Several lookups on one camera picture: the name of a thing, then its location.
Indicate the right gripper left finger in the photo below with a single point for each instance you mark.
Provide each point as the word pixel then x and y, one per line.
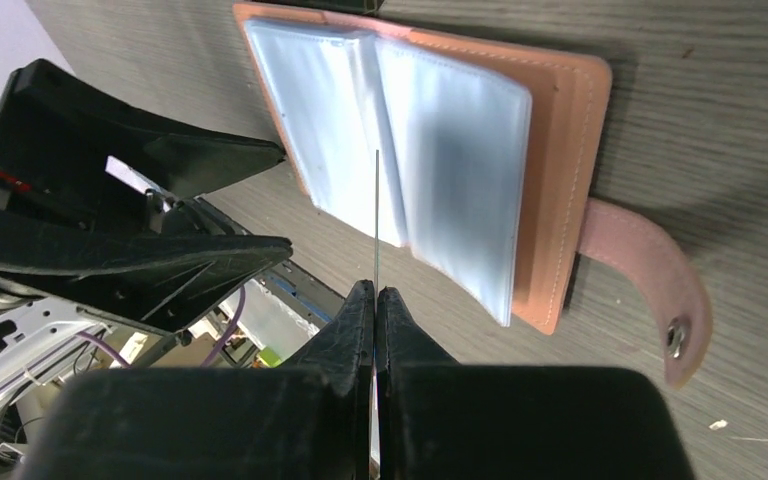
pixel 308 418

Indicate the black credit card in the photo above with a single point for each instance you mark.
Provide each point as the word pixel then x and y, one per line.
pixel 357 7
pixel 375 441

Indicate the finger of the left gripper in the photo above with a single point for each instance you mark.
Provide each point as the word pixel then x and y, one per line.
pixel 57 133
pixel 160 284

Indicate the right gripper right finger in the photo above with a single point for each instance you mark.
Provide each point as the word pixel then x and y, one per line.
pixel 441 419

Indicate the aluminium rail frame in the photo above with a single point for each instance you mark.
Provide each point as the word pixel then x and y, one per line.
pixel 39 342

